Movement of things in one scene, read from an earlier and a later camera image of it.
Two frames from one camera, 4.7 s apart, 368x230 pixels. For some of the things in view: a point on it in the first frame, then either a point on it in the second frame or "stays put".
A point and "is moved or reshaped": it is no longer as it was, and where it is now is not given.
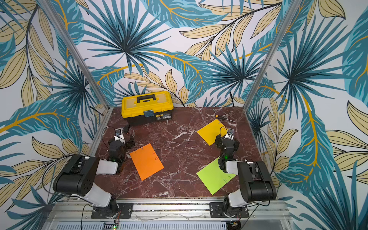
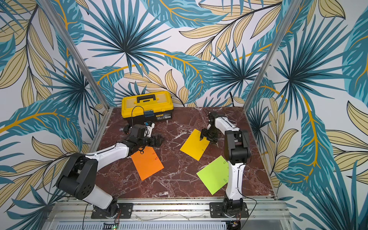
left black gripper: [127, 143] → [154, 143]
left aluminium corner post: [75, 52] stays put
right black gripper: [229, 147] → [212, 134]
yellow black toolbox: [147, 108] stays put
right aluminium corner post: [293, 10] stays put
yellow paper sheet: [209, 132] is moved or reshaped
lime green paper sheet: [213, 177] stays put
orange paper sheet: [146, 161] stays put
